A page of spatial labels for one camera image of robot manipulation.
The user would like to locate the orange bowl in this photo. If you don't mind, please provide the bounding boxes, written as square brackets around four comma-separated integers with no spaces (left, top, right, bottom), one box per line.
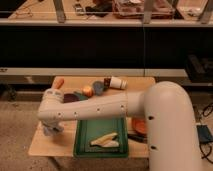
[131,118,147,134]

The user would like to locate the white spice bottle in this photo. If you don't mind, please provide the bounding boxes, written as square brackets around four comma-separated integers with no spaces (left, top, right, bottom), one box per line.
[104,76,127,90]

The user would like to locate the yellow red apple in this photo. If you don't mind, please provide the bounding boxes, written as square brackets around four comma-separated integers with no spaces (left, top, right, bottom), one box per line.
[82,86,94,97]

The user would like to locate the green plastic tray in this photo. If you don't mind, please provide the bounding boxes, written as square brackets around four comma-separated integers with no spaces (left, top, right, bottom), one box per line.
[73,118,129,158]

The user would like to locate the orange carrot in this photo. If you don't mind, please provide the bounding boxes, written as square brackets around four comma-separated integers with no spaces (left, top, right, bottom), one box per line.
[52,78,64,89]

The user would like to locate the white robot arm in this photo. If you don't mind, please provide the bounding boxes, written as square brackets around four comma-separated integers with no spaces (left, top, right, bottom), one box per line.
[38,81,202,171]

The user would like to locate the white grey towel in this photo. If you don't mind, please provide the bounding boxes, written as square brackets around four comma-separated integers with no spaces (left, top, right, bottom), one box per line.
[43,125,63,136]

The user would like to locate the purple bowl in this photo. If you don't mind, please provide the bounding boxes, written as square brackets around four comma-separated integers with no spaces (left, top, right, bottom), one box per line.
[63,93,79,103]

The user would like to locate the yellow banana peel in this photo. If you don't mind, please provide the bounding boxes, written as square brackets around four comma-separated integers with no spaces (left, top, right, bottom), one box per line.
[90,132,119,148]

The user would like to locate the wooden table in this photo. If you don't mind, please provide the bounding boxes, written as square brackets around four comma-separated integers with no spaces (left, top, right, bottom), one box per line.
[28,76,155,159]

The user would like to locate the black foot pedal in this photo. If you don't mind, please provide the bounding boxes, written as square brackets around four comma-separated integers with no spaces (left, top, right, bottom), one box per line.
[197,125,213,144]

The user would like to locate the black handled tool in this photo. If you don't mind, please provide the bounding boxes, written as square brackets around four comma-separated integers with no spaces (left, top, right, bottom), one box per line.
[127,134,147,143]

